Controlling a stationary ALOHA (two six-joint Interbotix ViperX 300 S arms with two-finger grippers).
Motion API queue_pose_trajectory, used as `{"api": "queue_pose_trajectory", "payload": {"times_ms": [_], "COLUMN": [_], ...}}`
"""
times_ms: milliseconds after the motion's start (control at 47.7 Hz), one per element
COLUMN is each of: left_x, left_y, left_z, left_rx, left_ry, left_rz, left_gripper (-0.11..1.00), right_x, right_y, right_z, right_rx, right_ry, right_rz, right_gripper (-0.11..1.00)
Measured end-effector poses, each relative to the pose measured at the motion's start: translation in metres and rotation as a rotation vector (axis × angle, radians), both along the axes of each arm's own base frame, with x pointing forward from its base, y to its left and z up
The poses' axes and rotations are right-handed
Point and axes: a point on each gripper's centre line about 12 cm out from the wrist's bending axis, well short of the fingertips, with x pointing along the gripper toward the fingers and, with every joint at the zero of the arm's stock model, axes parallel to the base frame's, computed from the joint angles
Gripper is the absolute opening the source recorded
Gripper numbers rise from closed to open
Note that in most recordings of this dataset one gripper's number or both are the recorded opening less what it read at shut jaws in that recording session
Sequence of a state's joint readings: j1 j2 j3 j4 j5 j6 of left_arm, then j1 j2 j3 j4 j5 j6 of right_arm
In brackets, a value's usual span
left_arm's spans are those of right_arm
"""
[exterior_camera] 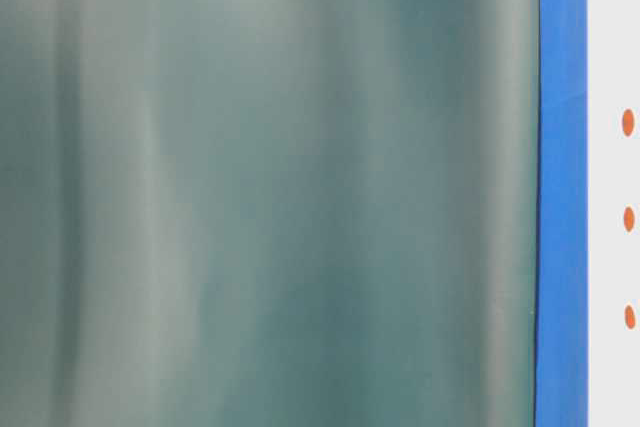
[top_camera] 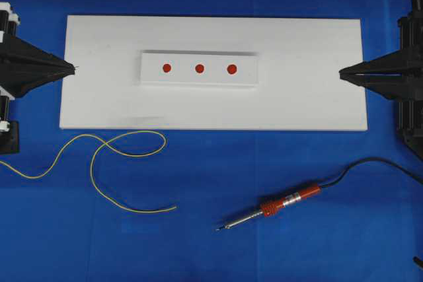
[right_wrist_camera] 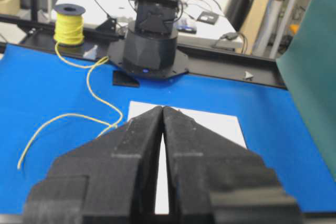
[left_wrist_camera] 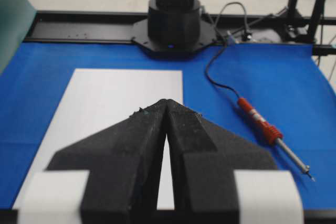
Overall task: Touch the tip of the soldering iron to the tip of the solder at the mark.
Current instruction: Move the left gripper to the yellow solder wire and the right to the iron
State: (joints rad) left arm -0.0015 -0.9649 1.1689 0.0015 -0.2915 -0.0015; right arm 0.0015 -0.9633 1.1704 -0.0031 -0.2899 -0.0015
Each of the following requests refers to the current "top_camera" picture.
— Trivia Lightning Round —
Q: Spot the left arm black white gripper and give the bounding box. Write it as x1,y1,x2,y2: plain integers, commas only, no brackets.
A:
1,2,75,132

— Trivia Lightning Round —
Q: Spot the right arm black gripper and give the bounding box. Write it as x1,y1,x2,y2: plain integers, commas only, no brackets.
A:
339,11,422,155

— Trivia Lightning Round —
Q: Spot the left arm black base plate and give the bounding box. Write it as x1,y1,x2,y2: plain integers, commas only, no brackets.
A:
0,121,20,155

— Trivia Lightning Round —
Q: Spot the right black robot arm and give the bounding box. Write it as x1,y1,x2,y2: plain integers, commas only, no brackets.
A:
339,0,422,159

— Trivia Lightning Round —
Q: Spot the blue table cloth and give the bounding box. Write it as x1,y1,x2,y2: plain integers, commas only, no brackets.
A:
1,0,422,281

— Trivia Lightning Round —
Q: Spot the large white foam board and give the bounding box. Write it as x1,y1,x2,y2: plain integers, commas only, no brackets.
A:
59,15,367,131

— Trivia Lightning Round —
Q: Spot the red handled soldering iron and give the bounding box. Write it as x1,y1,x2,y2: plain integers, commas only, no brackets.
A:
216,185,321,231

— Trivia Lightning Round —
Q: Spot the yellow solder wire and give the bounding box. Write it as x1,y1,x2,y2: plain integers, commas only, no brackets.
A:
0,130,177,213

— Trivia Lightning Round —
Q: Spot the small raised white block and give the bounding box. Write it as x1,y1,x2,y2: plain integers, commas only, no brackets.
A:
140,51,258,87

